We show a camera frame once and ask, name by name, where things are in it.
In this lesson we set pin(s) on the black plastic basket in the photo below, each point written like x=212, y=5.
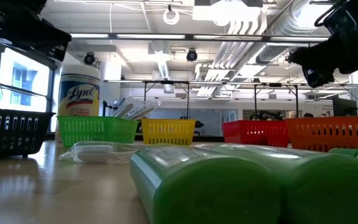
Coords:
x=11, y=133

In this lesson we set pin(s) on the person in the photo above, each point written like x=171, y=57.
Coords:
x=308, y=115

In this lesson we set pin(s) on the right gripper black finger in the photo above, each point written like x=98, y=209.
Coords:
x=319, y=57
x=317, y=79

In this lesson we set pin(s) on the orange plastic basket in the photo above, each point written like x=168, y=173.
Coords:
x=331, y=133

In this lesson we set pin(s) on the black frame stand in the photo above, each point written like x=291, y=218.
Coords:
x=255, y=102
x=145, y=93

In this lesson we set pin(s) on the small monitor on arm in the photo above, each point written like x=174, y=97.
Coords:
x=104, y=109

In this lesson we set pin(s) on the white ceiling conduits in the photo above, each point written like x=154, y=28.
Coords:
x=238, y=53

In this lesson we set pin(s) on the black computer monitor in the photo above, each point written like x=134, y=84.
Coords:
x=343, y=107

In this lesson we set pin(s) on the white item in clear wrap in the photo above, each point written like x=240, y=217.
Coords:
x=95, y=154

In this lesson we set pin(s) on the yellow plastic basket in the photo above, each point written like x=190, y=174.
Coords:
x=168, y=132

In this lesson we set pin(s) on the clear wrapped toiletry item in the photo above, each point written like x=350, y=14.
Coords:
x=208, y=145

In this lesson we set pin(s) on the green plastic basket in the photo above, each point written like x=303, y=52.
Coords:
x=95, y=130

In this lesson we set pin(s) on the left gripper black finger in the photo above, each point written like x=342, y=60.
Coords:
x=45, y=32
x=57, y=53

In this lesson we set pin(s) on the small black background object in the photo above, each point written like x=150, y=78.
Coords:
x=198, y=124

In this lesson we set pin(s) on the overhead light bar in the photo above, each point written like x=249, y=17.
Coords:
x=151, y=36

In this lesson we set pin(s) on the Lysol wipes canister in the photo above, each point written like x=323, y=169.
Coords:
x=79, y=99

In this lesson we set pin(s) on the red plastic basket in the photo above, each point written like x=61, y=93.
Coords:
x=255, y=133

